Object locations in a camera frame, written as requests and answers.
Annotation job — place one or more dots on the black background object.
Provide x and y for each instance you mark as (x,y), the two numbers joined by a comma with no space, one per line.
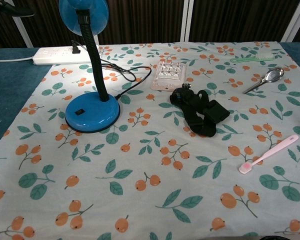
(12,10)

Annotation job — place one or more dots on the floral print tablecloth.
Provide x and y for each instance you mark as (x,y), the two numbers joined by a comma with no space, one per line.
(150,187)

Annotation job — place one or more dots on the white frame post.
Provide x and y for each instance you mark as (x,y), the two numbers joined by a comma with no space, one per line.
(23,32)
(187,20)
(296,22)

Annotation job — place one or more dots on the white power strip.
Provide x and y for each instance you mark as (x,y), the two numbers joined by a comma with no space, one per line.
(55,55)

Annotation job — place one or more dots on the blue desk lamp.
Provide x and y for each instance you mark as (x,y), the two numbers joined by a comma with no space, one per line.
(90,110)

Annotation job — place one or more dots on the pink toothbrush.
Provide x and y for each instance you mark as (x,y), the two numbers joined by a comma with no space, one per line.
(277,150)

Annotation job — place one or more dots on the clear plastic blister tray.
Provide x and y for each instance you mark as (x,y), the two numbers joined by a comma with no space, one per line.
(168,75)

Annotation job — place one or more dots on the metal spoon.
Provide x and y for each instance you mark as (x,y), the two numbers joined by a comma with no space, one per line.
(275,74)

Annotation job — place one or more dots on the dark pleated curtain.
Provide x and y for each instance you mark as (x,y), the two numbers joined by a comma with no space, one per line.
(140,20)

